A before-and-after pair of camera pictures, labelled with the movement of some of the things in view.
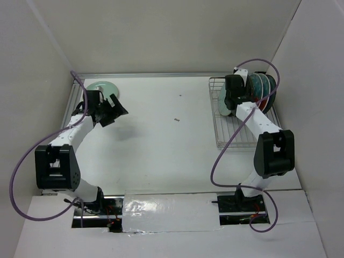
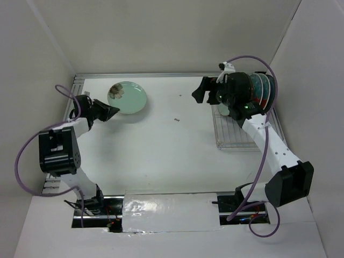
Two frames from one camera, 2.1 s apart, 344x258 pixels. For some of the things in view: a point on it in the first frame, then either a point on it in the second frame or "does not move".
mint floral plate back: [108, 88] -> [128, 97]
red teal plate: [256, 87] does not move
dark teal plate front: [273, 85] does not move
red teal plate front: [266, 86] does not move
